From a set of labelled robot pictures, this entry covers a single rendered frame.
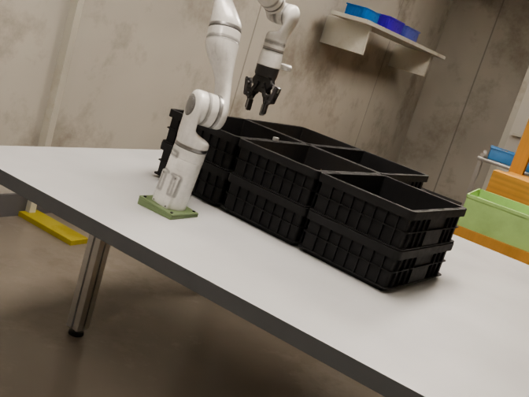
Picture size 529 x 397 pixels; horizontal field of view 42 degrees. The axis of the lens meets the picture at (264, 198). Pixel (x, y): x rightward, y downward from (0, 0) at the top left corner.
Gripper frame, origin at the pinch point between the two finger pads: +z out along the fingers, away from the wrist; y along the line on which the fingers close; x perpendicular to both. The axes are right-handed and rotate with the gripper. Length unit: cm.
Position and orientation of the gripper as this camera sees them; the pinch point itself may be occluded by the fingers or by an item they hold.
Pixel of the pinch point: (255, 108)
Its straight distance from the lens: 227.0
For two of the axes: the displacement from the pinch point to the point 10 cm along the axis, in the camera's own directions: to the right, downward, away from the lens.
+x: 5.9, -0.1, 8.1
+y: 7.6, 3.6, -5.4
